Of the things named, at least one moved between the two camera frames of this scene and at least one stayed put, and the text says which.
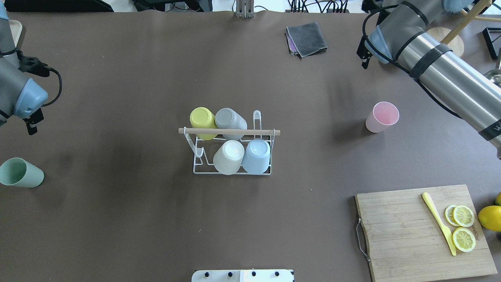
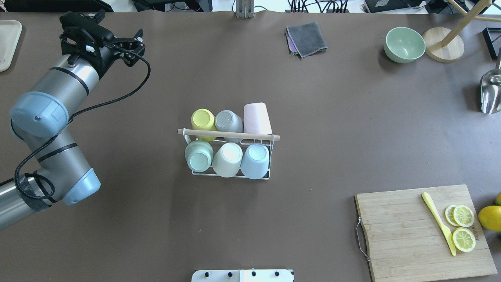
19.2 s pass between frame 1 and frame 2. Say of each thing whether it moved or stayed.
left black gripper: moved
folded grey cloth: stayed
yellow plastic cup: stayed
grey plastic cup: stayed
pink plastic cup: moved
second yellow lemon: stayed
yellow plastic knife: stayed
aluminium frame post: stayed
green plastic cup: moved
